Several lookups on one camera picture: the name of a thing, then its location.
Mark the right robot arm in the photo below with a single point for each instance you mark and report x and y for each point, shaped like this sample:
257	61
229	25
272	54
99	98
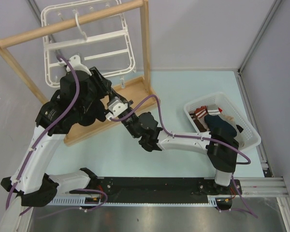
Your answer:
218	144

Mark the white plastic basket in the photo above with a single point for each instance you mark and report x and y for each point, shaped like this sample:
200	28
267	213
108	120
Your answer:
250	136

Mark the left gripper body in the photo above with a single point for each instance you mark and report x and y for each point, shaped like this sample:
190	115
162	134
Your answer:
98	88

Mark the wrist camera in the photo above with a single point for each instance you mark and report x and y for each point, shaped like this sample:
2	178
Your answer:
75	62
116	107

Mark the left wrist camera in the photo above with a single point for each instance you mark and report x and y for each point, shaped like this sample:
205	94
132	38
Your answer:
75	62

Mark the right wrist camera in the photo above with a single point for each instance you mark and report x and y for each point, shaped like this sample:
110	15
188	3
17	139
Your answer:
116	107

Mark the red white striped sock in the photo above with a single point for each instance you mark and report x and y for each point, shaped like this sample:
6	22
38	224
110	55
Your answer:
198	116

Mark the dark blue sock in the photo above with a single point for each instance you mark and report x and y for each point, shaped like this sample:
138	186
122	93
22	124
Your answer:
217	122

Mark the black sock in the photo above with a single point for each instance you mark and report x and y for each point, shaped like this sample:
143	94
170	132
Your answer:
92	111

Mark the wooden hanging rack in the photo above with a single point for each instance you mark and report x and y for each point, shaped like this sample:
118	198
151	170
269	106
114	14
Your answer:
135	89

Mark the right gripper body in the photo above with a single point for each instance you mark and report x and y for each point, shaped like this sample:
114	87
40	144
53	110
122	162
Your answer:
131	116

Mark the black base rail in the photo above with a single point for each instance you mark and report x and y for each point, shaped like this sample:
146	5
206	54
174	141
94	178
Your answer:
171	191

